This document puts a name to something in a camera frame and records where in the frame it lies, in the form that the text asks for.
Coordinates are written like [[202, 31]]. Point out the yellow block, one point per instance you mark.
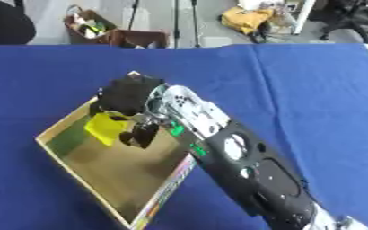
[[106, 127]]

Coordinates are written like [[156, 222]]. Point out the brown basket with items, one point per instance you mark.
[[87, 27]]

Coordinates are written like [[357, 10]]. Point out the black tripod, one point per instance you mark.
[[176, 21]]

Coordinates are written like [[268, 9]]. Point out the brown cardboard box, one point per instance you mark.
[[139, 38]]

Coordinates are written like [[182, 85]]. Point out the black office chair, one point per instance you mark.
[[349, 18]]

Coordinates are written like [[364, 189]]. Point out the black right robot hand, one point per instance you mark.
[[125, 95]]

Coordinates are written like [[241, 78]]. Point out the white table leg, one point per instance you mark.
[[303, 16]]

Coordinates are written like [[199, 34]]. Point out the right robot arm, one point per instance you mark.
[[244, 149]]

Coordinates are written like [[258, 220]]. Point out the yellow bag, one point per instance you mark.
[[244, 18]]

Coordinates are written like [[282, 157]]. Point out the open tan cardboard box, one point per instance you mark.
[[124, 167]]

